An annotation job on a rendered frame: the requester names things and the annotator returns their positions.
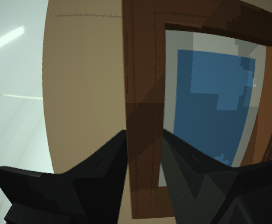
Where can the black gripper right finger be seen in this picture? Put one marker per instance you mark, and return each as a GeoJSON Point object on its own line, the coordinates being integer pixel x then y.
{"type": "Point", "coordinates": [201, 189]}

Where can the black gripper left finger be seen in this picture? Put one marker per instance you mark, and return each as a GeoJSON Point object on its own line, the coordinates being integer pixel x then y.
{"type": "Point", "coordinates": [91, 192]}

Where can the brown wooden picture frame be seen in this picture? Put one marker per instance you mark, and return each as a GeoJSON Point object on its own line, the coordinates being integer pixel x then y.
{"type": "Point", "coordinates": [203, 70]}

